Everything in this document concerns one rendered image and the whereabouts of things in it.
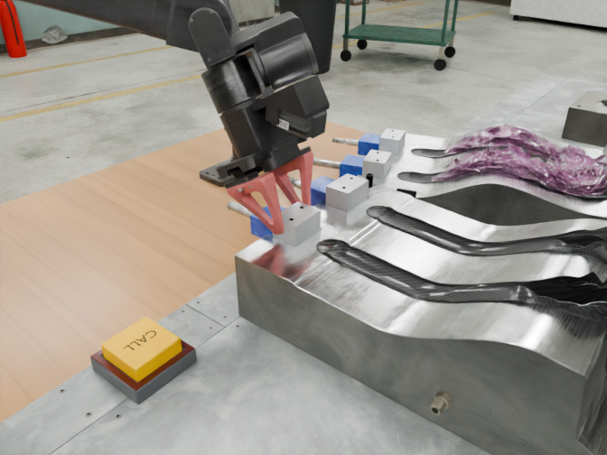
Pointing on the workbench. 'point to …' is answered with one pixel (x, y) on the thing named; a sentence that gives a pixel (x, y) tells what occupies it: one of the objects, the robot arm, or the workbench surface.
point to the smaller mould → (587, 119)
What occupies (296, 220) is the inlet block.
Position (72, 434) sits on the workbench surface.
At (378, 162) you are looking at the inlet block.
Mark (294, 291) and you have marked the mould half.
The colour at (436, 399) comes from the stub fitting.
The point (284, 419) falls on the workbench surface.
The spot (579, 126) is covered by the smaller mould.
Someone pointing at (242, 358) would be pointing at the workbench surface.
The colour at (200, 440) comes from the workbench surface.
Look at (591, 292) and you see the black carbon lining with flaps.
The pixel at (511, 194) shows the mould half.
